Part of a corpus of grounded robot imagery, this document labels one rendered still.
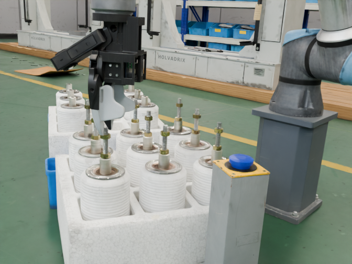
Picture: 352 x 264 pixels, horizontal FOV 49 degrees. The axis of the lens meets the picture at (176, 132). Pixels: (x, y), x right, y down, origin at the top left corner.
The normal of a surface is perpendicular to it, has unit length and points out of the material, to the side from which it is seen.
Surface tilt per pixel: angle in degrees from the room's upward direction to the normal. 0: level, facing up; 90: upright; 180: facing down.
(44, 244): 0
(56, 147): 90
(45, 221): 0
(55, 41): 90
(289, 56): 90
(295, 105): 72
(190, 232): 90
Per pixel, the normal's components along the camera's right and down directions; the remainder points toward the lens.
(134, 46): -0.22, 0.27
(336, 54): -0.55, 0.55
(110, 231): 0.34, 0.29
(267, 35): -0.66, 0.18
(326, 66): -0.82, 0.48
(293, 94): -0.47, -0.07
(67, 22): 0.75, 0.23
